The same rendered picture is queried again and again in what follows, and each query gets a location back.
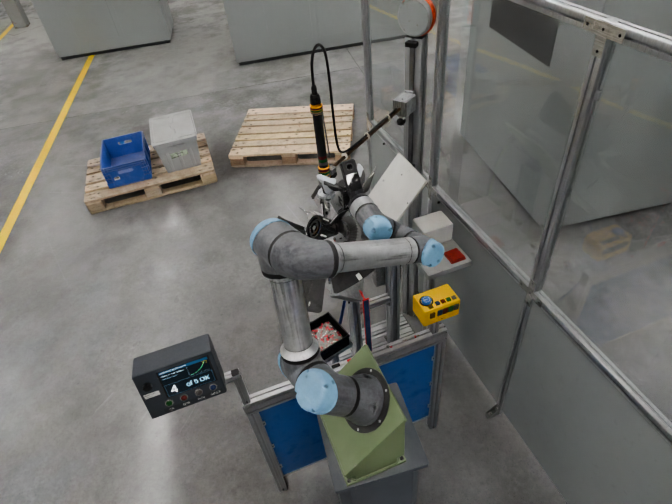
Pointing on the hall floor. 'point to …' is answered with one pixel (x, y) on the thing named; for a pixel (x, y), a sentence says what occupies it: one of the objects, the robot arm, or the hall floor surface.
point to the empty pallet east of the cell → (289, 135)
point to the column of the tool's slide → (415, 156)
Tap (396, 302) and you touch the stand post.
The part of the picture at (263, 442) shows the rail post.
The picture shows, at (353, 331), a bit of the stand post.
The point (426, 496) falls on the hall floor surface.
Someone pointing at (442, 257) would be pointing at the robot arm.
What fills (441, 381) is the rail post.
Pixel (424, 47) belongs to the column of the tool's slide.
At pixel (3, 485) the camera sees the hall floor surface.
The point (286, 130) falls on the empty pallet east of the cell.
